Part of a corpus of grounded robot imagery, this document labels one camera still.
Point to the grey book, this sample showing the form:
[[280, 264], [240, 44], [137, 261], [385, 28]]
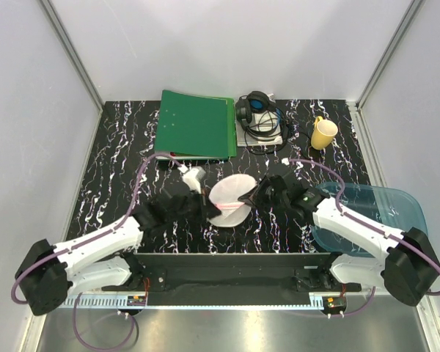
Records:
[[257, 122]]

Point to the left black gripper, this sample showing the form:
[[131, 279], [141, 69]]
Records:
[[204, 211]]

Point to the black blue headphones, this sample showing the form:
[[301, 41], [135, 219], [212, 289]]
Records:
[[286, 129]]

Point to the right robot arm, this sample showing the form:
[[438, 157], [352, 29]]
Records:
[[403, 263]]

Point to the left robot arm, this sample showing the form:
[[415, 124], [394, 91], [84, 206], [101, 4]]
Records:
[[50, 273]]

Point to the white pink mesh laundry bag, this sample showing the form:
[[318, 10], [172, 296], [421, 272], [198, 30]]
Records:
[[225, 194]]

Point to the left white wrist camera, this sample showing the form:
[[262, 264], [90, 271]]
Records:
[[192, 177]]

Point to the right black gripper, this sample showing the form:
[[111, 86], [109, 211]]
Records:
[[256, 194]]

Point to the blue transparent plastic bin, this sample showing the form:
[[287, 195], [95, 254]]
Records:
[[389, 206]]

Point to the green folder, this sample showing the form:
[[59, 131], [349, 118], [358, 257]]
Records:
[[194, 126]]

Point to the yellow mug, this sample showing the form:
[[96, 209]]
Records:
[[323, 133]]

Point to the white slotted cable duct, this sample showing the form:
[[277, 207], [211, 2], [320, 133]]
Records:
[[96, 301]]

